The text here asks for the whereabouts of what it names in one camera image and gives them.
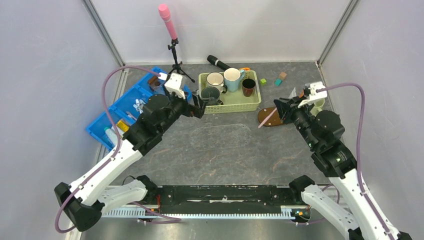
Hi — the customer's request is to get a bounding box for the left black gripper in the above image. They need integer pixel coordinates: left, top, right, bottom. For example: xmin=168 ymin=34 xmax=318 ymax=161
xmin=158 ymin=83 xmax=209 ymax=134

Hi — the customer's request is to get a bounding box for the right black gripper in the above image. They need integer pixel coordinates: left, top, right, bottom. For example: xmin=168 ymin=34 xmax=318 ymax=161
xmin=274 ymin=94 xmax=320 ymax=149

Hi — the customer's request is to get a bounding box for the pink toothbrush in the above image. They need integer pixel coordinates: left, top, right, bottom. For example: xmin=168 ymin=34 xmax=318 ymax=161
xmin=258 ymin=107 xmax=277 ymax=128

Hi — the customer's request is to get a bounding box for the white toothpaste tube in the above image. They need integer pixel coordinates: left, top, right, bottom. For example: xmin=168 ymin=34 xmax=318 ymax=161
xmin=288 ymin=87 xmax=297 ymax=99

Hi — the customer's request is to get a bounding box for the pale green ribbed mug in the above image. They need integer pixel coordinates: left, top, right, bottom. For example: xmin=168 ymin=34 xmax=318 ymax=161
xmin=310 ymin=98 xmax=325 ymax=117

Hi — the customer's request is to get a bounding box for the dark brown cup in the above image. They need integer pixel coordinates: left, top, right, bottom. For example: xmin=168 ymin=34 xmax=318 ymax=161
xmin=242 ymin=78 xmax=256 ymax=97

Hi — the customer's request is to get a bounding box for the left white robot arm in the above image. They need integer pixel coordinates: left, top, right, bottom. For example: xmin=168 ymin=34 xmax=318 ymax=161
xmin=54 ymin=93 xmax=206 ymax=233

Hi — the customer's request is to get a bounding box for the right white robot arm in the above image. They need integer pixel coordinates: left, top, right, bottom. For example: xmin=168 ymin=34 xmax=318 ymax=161
xmin=274 ymin=97 xmax=411 ymax=240

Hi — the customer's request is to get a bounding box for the brown oval wooden tray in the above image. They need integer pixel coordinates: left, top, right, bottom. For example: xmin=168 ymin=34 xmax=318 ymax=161
xmin=257 ymin=107 xmax=284 ymax=128

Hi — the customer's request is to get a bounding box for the clear oval acrylic tray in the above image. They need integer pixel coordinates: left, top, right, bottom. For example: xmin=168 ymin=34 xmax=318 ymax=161
xmin=189 ymin=123 xmax=252 ymax=151

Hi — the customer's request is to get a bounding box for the dark grey mug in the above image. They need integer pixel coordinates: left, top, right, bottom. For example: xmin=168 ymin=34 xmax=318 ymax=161
xmin=200 ymin=86 xmax=224 ymax=106

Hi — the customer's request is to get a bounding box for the teal block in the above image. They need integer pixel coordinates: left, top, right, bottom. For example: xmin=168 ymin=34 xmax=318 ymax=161
xmin=274 ymin=78 xmax=283 ymax=87

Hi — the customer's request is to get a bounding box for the cream mug brown rim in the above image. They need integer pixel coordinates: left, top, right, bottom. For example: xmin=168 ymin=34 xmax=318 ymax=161
xmin=206 ymin=72 xmax=228 ymax=94

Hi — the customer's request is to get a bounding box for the brown wooden block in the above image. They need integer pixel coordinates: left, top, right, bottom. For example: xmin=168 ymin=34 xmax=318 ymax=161
xmin=278 ymin=71 xmax=287 ymax=81

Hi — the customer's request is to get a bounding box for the green cube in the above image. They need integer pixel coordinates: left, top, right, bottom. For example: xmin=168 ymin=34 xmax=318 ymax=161
xmin=259 ymin=78 xmax=267 ymax=86

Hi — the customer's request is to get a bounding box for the pale green plastic basket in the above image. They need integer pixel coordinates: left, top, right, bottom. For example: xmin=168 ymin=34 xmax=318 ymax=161
xmin=204 ymin=70 xmax=262 ymax=114

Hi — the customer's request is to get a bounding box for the light blue mug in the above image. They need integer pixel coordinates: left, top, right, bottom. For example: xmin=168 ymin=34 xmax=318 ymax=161
xmin=223 ymin=68 xmax=246 ymax=93

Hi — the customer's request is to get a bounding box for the black mini tripod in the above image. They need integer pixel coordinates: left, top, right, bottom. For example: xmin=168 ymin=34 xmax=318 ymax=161
xmin=167 ymin=38 xmax=196 ymax=83

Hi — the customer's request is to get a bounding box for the black microphone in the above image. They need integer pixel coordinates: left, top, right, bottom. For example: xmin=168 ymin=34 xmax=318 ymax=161
xmin=206 ymin=55 xmax=231 ymax=71

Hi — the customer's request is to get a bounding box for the blue plastic divided bin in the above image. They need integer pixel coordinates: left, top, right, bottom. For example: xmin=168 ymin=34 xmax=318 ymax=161
xmin=86 ymin=66 xmax=193 ymax=150

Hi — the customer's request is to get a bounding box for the yellow tube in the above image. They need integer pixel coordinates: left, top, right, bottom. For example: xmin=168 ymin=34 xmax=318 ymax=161
xmin=116 ymin=119 xmax=130 ymax=132

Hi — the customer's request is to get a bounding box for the green capped white tube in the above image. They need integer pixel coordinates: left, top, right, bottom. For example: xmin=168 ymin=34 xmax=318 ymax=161
xmin=104 ymin=127 xmax=118 ymax=147

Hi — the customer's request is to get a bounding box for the pink microphone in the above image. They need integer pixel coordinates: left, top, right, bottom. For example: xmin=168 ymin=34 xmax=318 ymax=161
xmin=158 ymin=3 xmax=178 ymax=40

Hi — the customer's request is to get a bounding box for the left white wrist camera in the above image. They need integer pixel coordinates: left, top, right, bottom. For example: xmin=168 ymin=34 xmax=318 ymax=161
xmin=158 ymin=72 xmax=186 ymax=100

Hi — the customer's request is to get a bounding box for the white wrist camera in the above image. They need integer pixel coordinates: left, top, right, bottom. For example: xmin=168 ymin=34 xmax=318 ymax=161
xmin=297 ymin=81 xmax=328 ymax=108
xmin=158 ymin=72 xmax=186 ymax=100

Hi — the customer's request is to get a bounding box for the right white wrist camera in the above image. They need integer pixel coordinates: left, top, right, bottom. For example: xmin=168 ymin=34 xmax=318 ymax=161
xmin=297 ymin=81 xmax=328 ymax=108

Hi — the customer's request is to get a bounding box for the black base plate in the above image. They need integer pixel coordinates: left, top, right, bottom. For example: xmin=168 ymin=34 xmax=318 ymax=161
xmin=139 ymin=185 xmax=307 ymax=215

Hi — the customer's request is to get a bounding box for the white comb cable duct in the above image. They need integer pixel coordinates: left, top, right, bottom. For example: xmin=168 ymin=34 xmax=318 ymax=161
xmin=102 ymin=205 xmax=295 ymax=220

